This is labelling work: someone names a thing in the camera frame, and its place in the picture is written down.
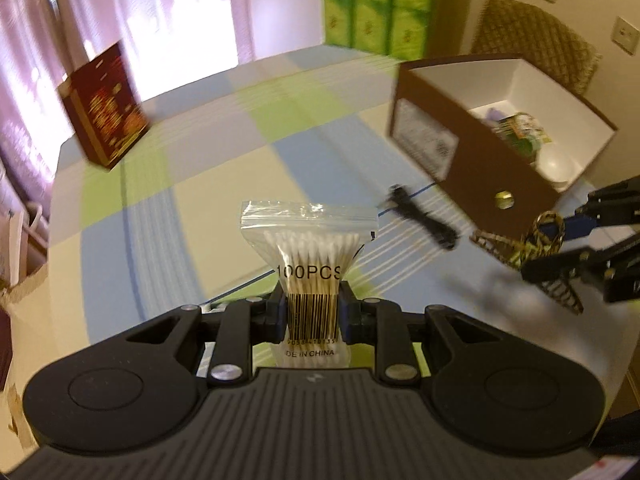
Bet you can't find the white plastic spoon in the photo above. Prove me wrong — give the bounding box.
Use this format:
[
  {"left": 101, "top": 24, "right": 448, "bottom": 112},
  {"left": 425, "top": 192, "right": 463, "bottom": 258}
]
[{"left": 536, "top": 142, "right": 581, "bottom": 187}]

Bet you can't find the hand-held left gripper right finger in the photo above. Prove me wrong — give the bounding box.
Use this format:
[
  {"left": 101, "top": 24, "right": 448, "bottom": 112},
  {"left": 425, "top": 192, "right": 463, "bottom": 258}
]
[{"left": 338, "top": 282, "right": 489, "bottom": 384}]

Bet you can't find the black slender object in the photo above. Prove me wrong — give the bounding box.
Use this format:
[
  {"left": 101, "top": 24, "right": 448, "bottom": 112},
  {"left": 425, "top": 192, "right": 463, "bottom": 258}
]
[{"left": 385, "top": 185, "right": 461, "bottom": 251}]

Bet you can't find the olive curtain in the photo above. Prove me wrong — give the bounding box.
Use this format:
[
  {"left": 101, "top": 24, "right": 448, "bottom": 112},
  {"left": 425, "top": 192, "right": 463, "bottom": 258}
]
[{"left": 425, "top": 0, "right": 481, "bottom": 58}]

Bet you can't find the woven chair back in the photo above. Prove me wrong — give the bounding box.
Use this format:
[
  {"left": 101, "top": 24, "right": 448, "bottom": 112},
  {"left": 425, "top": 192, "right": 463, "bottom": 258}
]
[{"left": 470, "top": 0, "right": 603, "bottom": 98}]

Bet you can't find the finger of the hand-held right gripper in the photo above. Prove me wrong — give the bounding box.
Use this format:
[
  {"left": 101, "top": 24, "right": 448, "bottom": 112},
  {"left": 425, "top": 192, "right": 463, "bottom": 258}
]
[
  {"left": 520, "top": 232, "right": 640, "bottom": 306},
  {"left": 541, "top": 175, "right": 640, "bottom": 241}
]

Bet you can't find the red gift box gold print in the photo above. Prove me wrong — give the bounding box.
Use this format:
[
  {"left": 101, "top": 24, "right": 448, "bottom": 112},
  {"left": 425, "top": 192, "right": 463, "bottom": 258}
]
[{"left": 57, "top": 41, "right": 150, "bottom": 171}]

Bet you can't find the white furniture frame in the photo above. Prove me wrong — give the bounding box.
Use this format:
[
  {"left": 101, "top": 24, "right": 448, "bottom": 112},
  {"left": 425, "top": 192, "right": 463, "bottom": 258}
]
[{"left": 20, "top": 200, "right": 52, "bottom": 262}]

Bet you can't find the checked cloth covered desktop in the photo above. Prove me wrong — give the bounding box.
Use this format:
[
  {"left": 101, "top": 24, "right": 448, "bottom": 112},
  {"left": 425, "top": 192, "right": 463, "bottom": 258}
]
[{"left": 10, "top": 42, "right": 640, "bottom": 396}]

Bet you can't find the clear bag of cotton swabs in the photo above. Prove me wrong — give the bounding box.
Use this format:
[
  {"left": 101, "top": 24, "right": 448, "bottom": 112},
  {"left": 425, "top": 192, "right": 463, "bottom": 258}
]
[{"left": 240, "top": 200, "right": 378, "bottom": 368}]

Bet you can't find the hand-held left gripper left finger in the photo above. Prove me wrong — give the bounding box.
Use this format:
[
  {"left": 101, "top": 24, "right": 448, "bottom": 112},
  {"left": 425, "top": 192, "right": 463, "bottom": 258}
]
[{"left": 125, "top": 282, "right": 288, "bottom": 387}]

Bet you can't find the purple sheer curtain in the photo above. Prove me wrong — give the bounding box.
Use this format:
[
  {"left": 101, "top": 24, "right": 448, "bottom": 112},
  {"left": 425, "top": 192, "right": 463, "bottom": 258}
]
[{"left": 0, "top": 0, "right": 321, "bottom": 191}]

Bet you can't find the yellow green snack packet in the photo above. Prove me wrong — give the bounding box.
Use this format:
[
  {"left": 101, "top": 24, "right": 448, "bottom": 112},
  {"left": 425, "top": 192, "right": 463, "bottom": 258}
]
[{"left": 492, "top": 112, "right": 553, "bottom": 154}]

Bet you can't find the leopard print hair tie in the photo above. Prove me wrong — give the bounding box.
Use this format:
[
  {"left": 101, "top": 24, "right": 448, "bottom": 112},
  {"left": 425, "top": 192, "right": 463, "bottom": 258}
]
[{"left": 470, "top": 210, "right": 586, "bottom": 316}]

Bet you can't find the green tissue multipack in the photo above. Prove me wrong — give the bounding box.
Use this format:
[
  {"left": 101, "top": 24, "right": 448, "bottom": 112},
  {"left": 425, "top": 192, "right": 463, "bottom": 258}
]
[{"left": 320, "top": 0, "right": 443, "bottom": 61}]

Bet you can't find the brown cardboard box white inside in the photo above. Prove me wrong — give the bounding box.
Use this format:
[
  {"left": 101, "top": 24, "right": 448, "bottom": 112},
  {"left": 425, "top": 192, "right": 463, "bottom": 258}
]
[{"left": 389, "top": 54, "right": 619, "bottom": 238}]

